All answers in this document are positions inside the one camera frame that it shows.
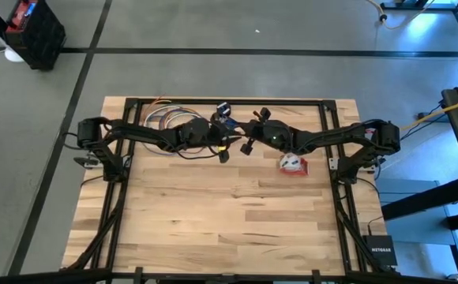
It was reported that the yellow hanging cable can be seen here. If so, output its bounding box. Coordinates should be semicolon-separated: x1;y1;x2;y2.
400;94;458;132

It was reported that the orange coiled cable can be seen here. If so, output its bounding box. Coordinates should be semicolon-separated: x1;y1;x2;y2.
140;94;175;127

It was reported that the white standing tower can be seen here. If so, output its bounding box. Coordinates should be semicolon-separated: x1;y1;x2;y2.
0;3;25;63

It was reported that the yellow floor cable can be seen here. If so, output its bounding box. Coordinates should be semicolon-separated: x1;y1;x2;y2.
366;0;437;31

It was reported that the red tape dispenser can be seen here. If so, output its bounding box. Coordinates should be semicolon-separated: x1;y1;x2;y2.
279;153;310;177

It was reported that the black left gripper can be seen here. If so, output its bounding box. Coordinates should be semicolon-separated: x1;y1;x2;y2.
208;112;244;164

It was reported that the black crate with red top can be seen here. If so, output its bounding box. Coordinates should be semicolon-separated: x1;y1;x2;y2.
2;0;67;71

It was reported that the small round black reel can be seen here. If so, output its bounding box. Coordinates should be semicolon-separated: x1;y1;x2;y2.
216;101;232;118

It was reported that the black rig crossbar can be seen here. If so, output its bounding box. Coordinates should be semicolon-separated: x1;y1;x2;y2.
0;267;458;284

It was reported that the black stand base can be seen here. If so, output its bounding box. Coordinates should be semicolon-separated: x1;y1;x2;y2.
379;0;458;11

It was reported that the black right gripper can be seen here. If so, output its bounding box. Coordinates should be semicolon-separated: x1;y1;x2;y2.
232;106;291;157

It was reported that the green coiled cable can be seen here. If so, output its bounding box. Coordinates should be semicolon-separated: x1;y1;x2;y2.
156;103;182;114

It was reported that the coiled coloured cable bundle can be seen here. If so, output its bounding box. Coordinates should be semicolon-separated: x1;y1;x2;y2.
143;104;205;129

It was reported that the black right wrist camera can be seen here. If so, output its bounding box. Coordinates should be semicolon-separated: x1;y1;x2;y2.
260;124;291;150

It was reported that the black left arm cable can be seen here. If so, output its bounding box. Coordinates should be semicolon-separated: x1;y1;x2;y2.
175;148;222;161

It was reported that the black metal table frame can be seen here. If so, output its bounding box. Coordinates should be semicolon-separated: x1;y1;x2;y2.
61;97;390;277

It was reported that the black Netgear switch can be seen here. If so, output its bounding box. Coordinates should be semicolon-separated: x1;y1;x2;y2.
362;234;399;267

